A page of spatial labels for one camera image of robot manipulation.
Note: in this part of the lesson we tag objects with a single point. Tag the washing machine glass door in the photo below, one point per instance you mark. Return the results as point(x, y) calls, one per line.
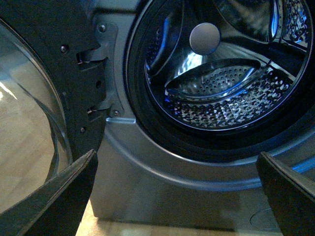
point(50, 85)

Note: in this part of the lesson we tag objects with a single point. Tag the grey front-load washing machine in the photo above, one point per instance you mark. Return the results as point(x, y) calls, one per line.
point(154, 170)

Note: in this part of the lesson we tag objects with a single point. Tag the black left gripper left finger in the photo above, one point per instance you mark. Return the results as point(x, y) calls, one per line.
point(57, 207)

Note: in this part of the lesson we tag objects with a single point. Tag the stainless steel perforated drum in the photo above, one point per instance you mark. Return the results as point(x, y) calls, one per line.
point(218, 65)

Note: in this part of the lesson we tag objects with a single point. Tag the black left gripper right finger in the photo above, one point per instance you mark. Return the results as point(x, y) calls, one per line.
point(290, 195)

